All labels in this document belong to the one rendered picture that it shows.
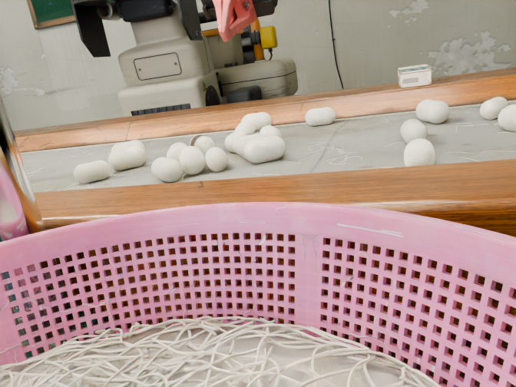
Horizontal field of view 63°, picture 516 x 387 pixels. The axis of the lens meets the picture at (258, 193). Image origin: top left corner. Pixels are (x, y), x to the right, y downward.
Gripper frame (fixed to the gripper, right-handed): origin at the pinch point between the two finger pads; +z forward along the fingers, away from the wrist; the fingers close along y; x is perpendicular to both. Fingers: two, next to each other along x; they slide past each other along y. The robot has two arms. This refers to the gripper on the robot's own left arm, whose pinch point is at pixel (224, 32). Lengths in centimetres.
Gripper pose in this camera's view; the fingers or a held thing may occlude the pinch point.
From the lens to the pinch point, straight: 53.6
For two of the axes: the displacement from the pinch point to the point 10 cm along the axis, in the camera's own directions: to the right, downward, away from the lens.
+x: 2.8, 5.1, 8.1
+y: 9.5, -0.5, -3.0
